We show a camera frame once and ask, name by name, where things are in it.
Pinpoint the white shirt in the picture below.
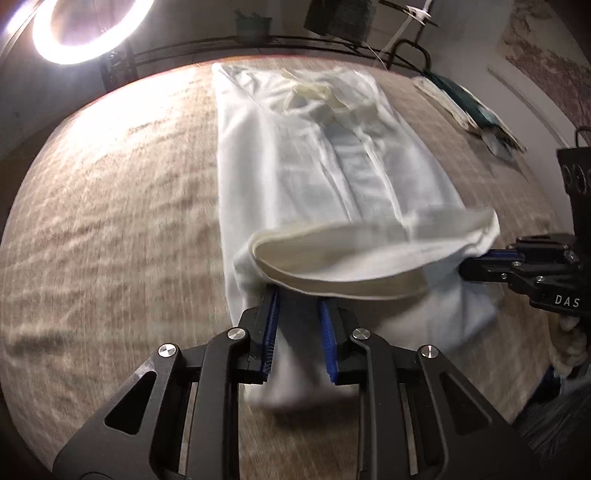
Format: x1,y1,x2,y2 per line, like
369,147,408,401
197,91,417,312
212,63,500,410

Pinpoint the stack of folded clothes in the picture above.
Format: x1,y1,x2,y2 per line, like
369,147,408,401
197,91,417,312
413,72,527,163

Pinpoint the white gloved right hand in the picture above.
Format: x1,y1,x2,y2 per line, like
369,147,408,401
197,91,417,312
549,314,587,378

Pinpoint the white clip lamp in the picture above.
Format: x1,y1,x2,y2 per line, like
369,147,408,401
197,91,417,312
371,0,434,69

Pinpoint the dark hanging garment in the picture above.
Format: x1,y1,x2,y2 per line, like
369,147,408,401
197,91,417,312
304,0,376,44

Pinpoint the small potted plant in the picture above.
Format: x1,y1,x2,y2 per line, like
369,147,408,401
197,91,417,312
235,10,273,47

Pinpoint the black camera box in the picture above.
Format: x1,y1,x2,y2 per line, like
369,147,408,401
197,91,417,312
557,126,591,242

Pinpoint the black metal bed rail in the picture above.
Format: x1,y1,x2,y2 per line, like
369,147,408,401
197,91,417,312
99,35,432,92

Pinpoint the ring light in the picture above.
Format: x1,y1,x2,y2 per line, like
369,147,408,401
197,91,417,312
32,0,154,65

